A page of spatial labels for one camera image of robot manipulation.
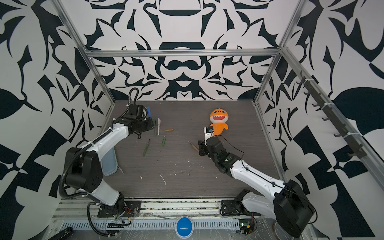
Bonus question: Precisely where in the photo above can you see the green pen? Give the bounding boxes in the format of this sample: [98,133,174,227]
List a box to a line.
[143,139,151,157]
[153,120,157,136]

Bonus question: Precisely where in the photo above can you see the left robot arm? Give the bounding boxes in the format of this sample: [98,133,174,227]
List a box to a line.
[58,104,153,206]

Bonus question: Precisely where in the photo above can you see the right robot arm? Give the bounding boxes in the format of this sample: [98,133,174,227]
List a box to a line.
[198,136,317,238]

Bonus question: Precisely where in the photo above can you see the orange shark plush toy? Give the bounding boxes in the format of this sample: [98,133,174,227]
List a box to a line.
[210,108,229,136]

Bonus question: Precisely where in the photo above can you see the grey blue pencil case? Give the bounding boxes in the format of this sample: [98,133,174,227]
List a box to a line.
[101,148,118,176]

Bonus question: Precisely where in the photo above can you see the blue round button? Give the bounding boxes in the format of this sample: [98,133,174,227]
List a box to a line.
[175,216,195,239]

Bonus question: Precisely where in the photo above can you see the black device bottom left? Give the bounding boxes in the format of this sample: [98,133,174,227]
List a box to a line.
[49,227,74,240]

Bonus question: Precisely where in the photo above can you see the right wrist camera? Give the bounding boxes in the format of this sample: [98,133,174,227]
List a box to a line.
[204,126,214,142]

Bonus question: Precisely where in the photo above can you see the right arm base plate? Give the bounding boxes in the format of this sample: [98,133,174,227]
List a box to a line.
[220,200,261,217]

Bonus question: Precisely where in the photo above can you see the white cable duct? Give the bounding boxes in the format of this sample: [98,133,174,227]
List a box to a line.
[60,219,240,231]

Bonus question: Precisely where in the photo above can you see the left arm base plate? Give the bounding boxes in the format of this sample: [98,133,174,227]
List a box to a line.
[98,201,142,218]

